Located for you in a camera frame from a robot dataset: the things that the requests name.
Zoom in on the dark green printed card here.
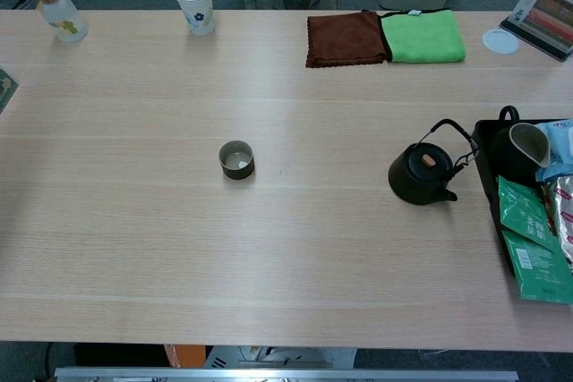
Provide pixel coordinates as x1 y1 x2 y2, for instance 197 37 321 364
0 67 21 115

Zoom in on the aluminium profile rail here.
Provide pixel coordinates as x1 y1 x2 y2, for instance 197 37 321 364
53 366 519 382

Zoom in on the light blue wipes packet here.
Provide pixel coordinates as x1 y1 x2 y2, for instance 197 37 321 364
535 119 573 183

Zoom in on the white round plastic lid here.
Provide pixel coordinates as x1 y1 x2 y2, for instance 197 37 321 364
482 28 521 55

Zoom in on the colourful printed flat box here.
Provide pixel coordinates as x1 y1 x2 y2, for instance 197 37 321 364
499 0 573 63

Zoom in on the dark ceramic tea cup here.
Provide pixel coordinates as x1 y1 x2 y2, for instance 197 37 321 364
218 140 256 181

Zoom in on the silver foil packet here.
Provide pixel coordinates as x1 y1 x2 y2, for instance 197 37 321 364
541 174 573 274

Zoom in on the white paper cup flower print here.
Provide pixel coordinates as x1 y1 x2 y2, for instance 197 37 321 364
174 0 217 37

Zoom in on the large green tea packet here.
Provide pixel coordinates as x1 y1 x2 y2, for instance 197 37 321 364
500 229 573 305

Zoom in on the orange object under table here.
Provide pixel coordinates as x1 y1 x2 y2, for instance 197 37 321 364
163 344 207 369

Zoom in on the brown microfibre cloth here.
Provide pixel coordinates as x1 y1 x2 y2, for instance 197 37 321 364
305 11 389 69

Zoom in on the dark pitcher with beige inside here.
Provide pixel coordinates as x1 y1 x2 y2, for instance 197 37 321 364
488 122 552 184

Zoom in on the black plastic tray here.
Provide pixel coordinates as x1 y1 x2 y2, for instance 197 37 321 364
468 105 573 278

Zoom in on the small green tea packet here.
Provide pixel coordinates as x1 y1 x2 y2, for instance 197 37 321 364
496 174 560 252

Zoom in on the frosted glass bottle wooden cap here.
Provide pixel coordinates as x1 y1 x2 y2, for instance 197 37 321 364
32 0 90 44

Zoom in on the green microfibre cloth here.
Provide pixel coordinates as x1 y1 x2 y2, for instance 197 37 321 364
379 8 467 64

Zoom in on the black teapot with wire handle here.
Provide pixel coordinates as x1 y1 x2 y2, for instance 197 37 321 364
387 118 480 206

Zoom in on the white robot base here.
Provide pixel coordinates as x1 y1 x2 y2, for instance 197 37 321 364
203 345 358 369

